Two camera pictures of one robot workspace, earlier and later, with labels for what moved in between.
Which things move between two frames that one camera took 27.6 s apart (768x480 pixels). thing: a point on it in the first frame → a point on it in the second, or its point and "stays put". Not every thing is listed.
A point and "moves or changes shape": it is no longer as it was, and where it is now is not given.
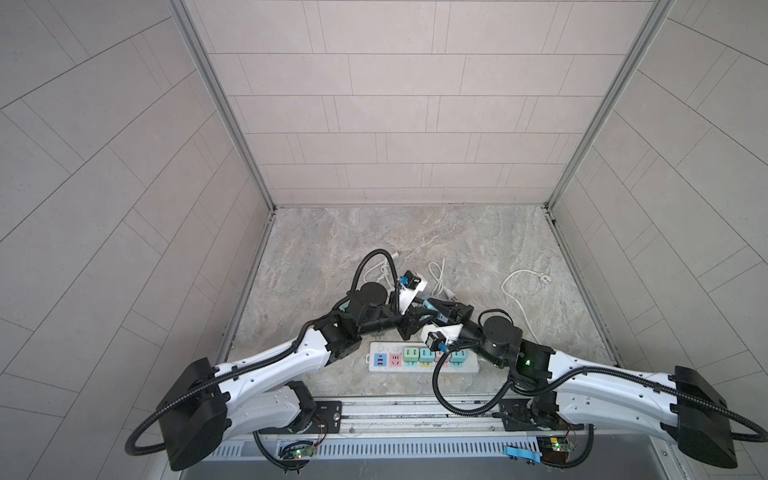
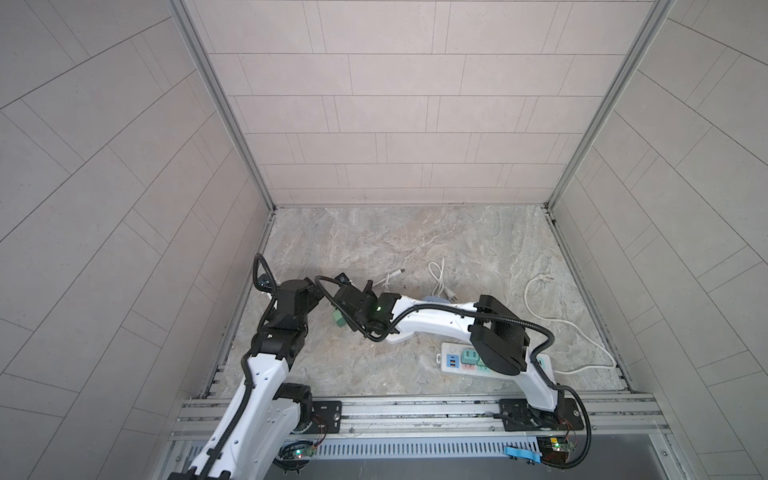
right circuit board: [555, 449] stays put
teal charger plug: [429, 305] moves or changes shape
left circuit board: [296, 451] stays put
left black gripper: [407, 321] → [310, 300]
